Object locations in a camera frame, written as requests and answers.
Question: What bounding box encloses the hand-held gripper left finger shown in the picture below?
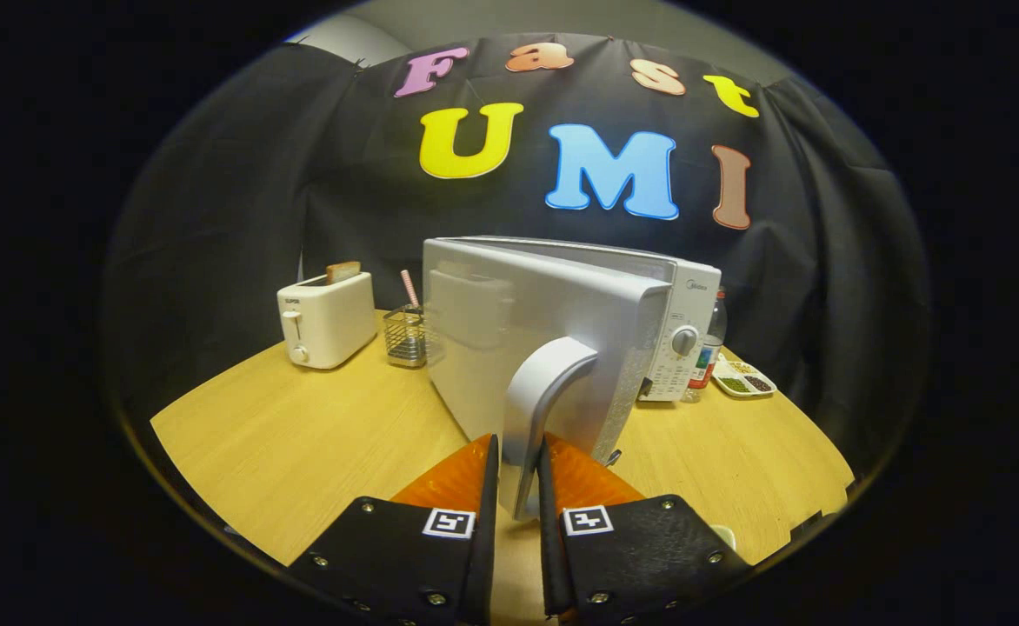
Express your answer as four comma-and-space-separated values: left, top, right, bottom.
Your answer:
288, 433, 502, 626

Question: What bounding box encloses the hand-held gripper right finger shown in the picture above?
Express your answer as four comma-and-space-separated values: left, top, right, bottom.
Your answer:
536, 433, 752, 623

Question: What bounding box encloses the white microwave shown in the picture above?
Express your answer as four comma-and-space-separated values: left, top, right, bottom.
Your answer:
423, 235, 723, 523

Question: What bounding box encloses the clear plastic bottle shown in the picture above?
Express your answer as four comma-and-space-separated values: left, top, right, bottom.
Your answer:
688, 289, 729, 403

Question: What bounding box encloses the white divided dish with beans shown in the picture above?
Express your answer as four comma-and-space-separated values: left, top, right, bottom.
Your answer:
711, 351, 777, 399

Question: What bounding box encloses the cream toaster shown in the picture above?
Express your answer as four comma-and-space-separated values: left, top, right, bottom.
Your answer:
276, 271, 378, 370

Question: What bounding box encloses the black backdrop cloth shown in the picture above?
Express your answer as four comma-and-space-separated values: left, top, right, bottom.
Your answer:
103, 33, 932, 475

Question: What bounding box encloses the wire mesh basket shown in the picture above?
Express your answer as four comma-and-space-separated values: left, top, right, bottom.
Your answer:
383, 303, 430, 370

